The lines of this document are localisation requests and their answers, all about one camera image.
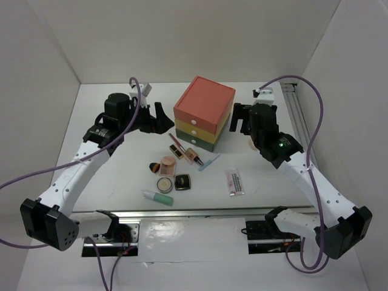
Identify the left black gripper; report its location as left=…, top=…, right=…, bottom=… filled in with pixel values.
left=120, top=99, right=174, bottom=135

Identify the yellow drawer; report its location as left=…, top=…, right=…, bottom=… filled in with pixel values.
left=175, top=116, right=230, bottom=145

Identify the red top drawer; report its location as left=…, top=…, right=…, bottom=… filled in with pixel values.
left=173, top=76, right=236, bottom=133

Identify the BB cream bottle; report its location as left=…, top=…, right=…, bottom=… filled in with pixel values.
left=186, top=148, right=203, bottom=166

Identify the round powder jar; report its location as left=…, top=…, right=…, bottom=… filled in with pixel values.
left=156, top=177, right=173, bottom=193

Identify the black square compact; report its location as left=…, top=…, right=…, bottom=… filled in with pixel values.
left=174, top=174, right=191, bottom=191

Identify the green white tube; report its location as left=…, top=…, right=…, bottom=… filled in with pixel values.
left=143, top=190, right=173, bottom=207

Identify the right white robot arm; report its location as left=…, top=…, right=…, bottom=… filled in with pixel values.
left=230, top=103, right=372, bottom=259

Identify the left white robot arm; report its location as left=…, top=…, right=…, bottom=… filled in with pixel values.
left=20, top=93, right=174, bottom=251

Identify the beige makeup sponge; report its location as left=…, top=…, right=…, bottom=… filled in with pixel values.
left=248, top=139, right=258, bottom=151

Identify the black brown makeup brush head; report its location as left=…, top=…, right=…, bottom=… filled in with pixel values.
left=149, top=162, right=161, bottom=173

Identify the pink lip liner pencil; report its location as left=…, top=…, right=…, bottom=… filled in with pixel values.
left=169, top=133, right=186, bottom=153

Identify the black gold lipstick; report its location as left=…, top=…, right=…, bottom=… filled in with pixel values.
left=169, top=144, right=184, bottom=159

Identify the three-drawer organizer box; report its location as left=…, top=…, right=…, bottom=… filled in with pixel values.
left=173, top=76, right=236, bottom=152

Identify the green bottom drawer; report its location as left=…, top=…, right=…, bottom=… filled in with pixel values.
left=175, top=128, right=224, bottom=152

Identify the pink eyeshadow palette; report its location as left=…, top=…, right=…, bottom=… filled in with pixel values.
left=159, top=156, right=176, bottom=177

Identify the blue eyebrow razor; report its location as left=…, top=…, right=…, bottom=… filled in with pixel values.
left=198, top=153, right=221, bottom=172

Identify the nail sticker packet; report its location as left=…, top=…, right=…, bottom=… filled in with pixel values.
left=224, top=169, right=246, bottom=197

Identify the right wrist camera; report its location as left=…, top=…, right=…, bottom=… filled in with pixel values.
left=253, top=87, right=275, bottom=106

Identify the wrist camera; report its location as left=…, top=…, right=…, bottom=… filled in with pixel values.
left=129, top=82, right=152, bottom=108
left=253, top=87, right=275, bottom=106

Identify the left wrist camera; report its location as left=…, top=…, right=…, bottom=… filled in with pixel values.
left=129, top=82, right=152, bottom=108

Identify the aluminium rail right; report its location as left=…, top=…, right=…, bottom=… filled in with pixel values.
left=280, top=82, right=310, bottom=152

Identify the aluminium rail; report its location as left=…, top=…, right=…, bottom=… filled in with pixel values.
left=280, top=82, right=310, bottom=152
left=72, top=206, right=316, bottom=221

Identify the aluminium rail front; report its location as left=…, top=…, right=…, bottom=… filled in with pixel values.
left=72, top=206, right=316, bottom=221

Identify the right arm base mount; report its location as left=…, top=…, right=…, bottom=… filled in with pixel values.
left=241, top=221, right=301, bottom=255

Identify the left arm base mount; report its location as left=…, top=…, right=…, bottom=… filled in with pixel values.
left=92, top=219, right=141, bottom=258

